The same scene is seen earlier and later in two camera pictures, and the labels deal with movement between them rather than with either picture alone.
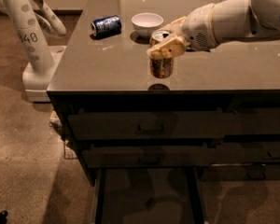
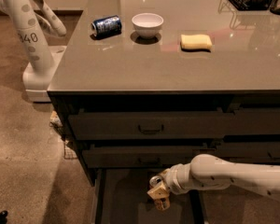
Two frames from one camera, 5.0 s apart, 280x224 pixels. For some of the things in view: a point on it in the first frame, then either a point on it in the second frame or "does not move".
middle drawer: (148, 156) does not move
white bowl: (146, 22) does not move
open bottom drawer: (149, 196) does not move
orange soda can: (160, 67) to (161, 203)
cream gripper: (198, 28) to (172, 180)
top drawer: (147, 124) does not move
